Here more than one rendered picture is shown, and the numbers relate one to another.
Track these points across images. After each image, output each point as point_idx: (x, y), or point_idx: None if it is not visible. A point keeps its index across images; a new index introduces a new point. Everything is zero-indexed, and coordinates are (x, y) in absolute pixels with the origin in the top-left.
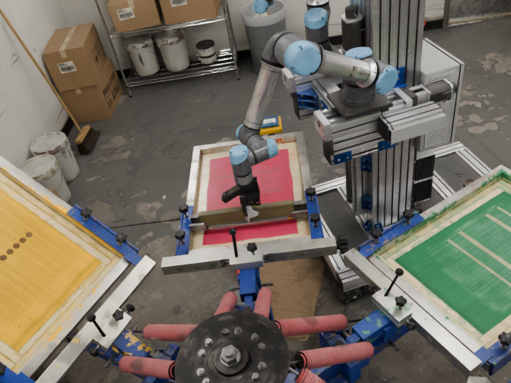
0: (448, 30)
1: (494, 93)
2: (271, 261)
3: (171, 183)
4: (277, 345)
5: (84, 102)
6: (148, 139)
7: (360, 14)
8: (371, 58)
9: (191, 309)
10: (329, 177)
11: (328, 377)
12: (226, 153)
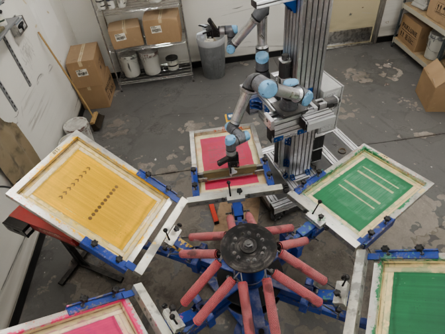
0: None
1: (352, 94)
2: (247, 198)
3: (158, 150)
4: (269, 238)
5: (93, 96)
6: (138, 121)
7: (289, 57)
8: (300, 87)
9: (183, 228)
10: None
11: None
12: (208, 135)
